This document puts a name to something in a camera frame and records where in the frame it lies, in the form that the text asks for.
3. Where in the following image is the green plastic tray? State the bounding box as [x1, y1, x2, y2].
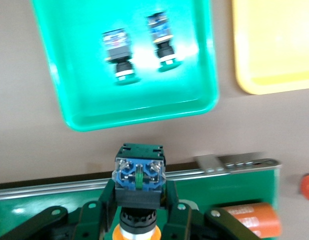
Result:
[29, 0, 220, 133]

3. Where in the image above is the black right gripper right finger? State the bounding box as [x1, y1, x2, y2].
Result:
[160, 179, 203, 240]

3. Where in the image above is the yellow push button switch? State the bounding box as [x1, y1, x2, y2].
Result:
[111, 142, 167, 240]

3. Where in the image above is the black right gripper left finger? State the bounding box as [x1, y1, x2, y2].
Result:
[74, 178, 118, 240]

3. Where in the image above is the green conveyor belt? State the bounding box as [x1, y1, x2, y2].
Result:
[0, 152, 283, 240]

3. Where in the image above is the yellow plastic tray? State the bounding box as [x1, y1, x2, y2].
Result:
[231, 0, 309, 96]

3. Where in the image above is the green push button switch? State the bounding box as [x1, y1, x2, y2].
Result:
[101, 27, 142, 86]
[145, 11, 182, 73]

